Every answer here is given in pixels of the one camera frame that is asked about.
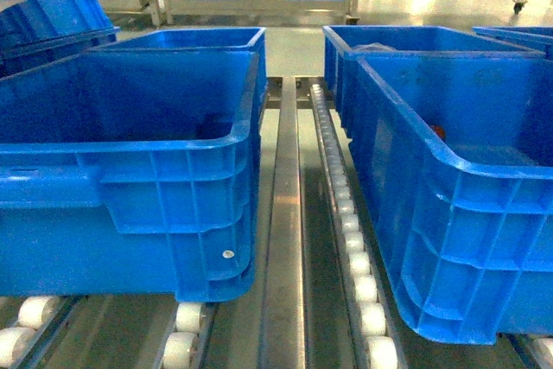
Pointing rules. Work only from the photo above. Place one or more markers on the stainless steel shelf rack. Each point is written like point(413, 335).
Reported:
point(85, 331)

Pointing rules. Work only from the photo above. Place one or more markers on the blue bin behind left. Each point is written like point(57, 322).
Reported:
point(234, 39)

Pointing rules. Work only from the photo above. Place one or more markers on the blue bin behind right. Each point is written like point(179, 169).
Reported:
point(344, 44)

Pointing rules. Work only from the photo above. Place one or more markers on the large blue bin front left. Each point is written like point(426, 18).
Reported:
point(131, 173)

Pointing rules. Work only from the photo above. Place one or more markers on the large blue bin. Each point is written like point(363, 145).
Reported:
point(131, 173)
point(454, 157)

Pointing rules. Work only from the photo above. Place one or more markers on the large blue bin front right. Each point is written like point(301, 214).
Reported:
point(454, 157)

